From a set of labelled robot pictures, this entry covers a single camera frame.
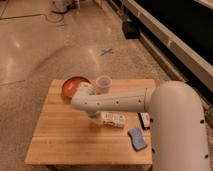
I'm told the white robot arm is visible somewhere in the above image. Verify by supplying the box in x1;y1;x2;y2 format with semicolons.
71;81;211;171

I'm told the clear plastic cup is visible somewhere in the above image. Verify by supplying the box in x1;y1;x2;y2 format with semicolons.
96;75;112;94

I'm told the orange bowl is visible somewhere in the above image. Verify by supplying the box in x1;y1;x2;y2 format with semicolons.
61;76;89;98

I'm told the black red rectangular box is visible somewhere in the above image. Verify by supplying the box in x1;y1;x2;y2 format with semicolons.
138;112;150;130

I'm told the blue sponge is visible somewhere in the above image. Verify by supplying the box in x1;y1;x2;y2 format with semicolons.
128;127;147;151

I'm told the black box on floor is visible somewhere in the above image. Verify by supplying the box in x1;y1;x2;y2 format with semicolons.
122;22;140;39

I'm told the wooden table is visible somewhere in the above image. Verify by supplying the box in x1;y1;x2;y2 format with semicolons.
25;80;152;165

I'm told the white device with cable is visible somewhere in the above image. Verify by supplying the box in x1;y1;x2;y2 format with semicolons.
49;0;78;13

